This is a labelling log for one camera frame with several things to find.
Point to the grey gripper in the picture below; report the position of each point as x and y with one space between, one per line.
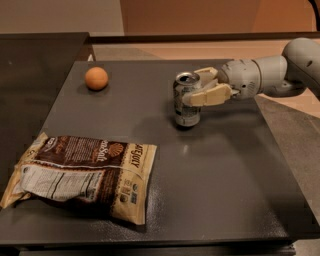
239 79

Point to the silver green 7up can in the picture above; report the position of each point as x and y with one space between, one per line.
186 83

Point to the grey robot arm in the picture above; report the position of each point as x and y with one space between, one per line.
285 75

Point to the orange ball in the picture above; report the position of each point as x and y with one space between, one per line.
96 78

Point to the brown cream chip bag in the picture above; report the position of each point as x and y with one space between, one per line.
110 177

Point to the dark side table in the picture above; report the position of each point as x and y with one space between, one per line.
33 68

